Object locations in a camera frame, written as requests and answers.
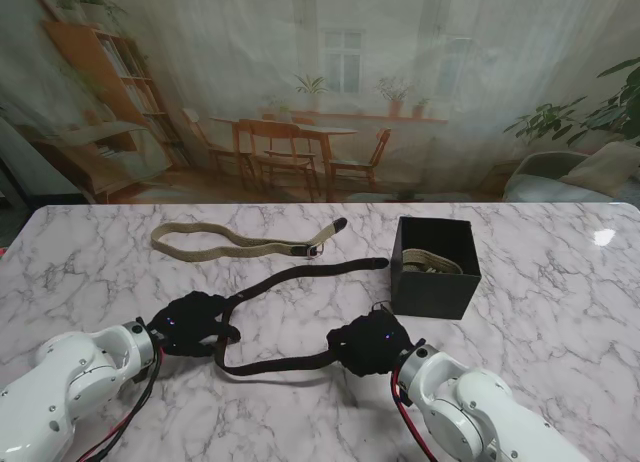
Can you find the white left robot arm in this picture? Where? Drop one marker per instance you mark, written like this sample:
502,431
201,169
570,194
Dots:
65,382

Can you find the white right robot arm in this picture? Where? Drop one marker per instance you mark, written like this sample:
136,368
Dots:
480,412

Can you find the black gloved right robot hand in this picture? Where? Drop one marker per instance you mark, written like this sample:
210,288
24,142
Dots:
372,344

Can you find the black square storage box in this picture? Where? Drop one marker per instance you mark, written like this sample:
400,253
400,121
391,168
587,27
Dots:
440,292

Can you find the black woven belt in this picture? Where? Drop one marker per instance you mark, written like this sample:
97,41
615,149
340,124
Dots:
280,367

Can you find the beige braided belt silver buckle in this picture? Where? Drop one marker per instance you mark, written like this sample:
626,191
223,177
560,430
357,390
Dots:
170,229
430,262

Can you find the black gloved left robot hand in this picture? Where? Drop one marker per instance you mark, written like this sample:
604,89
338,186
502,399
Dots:
195,327

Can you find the printed room scene backdrop curtain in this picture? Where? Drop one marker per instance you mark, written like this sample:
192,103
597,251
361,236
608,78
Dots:
320,32

